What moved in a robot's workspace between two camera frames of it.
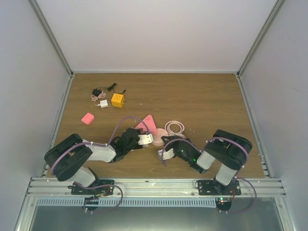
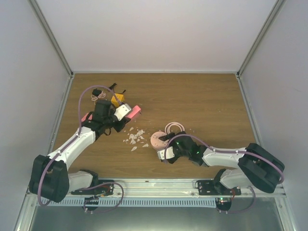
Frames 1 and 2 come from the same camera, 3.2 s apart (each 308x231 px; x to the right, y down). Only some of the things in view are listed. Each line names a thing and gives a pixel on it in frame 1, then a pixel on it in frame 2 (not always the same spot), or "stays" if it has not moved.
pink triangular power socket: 150,123 to 136,109
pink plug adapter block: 88,118 stays
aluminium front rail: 157,187 stays
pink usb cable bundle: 95,98 stays
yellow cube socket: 117,100 stays
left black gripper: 137,131 to 118,128
